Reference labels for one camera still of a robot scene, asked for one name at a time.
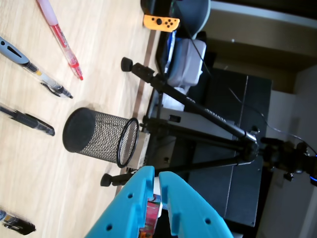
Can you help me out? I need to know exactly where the grey monitor stand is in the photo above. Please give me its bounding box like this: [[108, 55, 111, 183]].
[[147, 94, 236, 174]]

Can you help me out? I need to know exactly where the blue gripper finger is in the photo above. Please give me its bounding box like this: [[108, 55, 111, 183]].
[[84, 165, 156, 238], [159, 171, 235, 238]]

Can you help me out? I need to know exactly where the thin black cable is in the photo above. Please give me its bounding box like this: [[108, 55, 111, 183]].
[[170, 0, 310, 149]]

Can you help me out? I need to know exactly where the red clear retractable pen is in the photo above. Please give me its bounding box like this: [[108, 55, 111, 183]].
[[36, 0, 84, 81]]

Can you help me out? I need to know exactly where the white plastic bag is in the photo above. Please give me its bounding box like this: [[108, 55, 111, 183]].
[[160, 85, 189, 113]]

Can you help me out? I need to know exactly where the red printed small box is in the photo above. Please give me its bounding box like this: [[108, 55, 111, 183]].
[[139, 175, 164, 238]]

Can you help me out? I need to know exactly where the grey grip clear pen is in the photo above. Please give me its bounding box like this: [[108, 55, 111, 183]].
[[0, 36, 74, 99]]

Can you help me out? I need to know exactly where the grey rounded object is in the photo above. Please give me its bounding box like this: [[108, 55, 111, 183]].
[[173, 0, 211, 40]]

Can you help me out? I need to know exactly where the black retractable pen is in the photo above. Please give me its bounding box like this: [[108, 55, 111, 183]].
[[0, 209, 37, 236]]

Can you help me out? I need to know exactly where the orange game controller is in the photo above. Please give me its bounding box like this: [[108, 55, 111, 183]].
[[143, 14, 181, 32]]

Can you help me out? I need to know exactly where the black computer monitor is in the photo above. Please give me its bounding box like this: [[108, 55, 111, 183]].
[[173, 66, 273, 228]]

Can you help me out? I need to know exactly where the blue printed booklet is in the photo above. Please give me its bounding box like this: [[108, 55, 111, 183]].
[[164, 31, 177, 74]]

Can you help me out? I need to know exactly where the black grip clear stick pen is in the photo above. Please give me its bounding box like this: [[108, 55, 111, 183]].
[[0, 103, 55, 136]]

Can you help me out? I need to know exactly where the black camera with blue light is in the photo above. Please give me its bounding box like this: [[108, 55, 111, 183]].
[[307, 148, 317, 187]]

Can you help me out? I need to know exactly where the black tripod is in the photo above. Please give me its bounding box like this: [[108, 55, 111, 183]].
[[100, 57, 309, 188]]

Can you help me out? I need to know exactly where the white soft case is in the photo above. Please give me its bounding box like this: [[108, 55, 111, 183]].
[[168, 38, 208, 87]]

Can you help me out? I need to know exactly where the black mesh pen holder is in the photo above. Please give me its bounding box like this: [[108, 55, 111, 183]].
[[62, 107, 139, 169]]

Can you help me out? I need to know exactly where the black controller dock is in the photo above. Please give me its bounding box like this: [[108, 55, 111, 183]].
[[140, 0, 160, 15]]

